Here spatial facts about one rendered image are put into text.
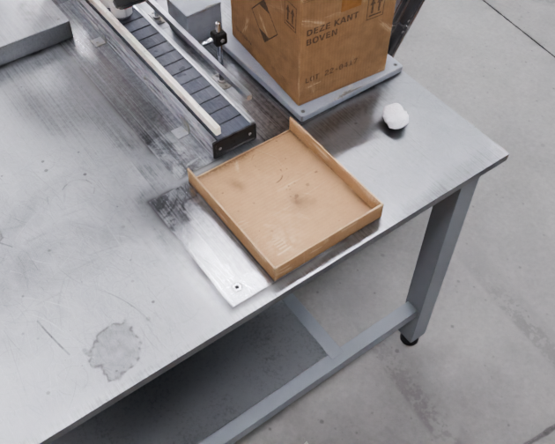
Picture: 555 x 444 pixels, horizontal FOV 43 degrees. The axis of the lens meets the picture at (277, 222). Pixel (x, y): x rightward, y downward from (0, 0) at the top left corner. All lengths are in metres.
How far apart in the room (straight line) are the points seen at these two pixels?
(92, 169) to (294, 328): 0.75
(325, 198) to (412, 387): 0.89
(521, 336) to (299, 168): 1.10
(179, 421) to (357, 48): 1.00
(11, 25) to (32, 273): 0.71
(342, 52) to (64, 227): 0.68
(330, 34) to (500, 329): 1.18
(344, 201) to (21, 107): 0.76
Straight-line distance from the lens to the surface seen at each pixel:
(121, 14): 1.78
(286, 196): 1.40
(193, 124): 1.49
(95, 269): 1.34
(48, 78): 1.74
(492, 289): 2.37
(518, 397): 2.20
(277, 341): 1.91
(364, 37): 1.56
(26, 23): 1.84
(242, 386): 1.85
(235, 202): 1.39
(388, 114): 1.55
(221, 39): 1.56
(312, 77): 1.53
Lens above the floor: 1.90
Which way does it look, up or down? 52 degrees down
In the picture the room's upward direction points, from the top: 1 degrees clockwise
